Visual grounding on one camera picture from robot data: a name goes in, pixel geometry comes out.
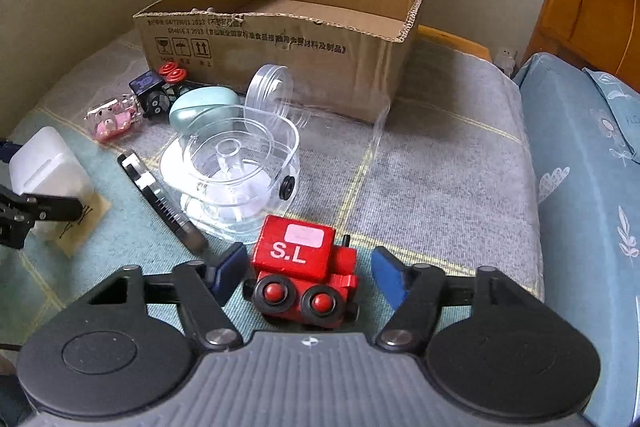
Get black toy car red wheels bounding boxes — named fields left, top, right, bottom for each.
left=142, top=63, right=193, bottom=120

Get cardboard box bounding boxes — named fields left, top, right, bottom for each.
left=132, top=0, right=429, bottom=124

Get white translucent plastic box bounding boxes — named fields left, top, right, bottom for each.
left=9, top=127, right=96, bottom=238

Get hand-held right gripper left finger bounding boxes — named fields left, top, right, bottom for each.
left=87, top=243, right=248, bottom=354

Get mint green oval case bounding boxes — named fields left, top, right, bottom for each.
left=168, top=86, right=242, bottom=134

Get black striped flat tool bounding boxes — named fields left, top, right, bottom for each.
left=117, top=150, right=209, bottom=254

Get grey green checked blanket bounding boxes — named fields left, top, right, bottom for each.
left=0, top=27, right=546, bottom=343

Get red wooden toy train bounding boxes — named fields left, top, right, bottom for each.
left=242, top=214, right=362, bottom=330

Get clear plastic bowl container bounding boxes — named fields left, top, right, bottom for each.
left=160, top=104, right=302, bottom=244

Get blue floral pillow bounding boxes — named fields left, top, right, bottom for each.
left=582, top=67, right=640, bottom=165

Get yellow wooden side table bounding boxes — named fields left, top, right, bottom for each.
left=417, top=25, right=493, bottom=62

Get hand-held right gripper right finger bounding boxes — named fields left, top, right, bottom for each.
left=371, top=246, right=546, bottom=352

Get blue floral bedsheet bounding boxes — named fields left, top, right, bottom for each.
left=512, top=52, right=640, bottom=427

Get pink clear toy car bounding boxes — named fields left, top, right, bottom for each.
left=85, top=94, right=141, bottom=142

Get clear plastic jar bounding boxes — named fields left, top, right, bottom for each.
left=245, top=63, right=392, bottom=180

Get dark blue toy cube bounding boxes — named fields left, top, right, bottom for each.
left=129, top=71, right=163, bottom=100

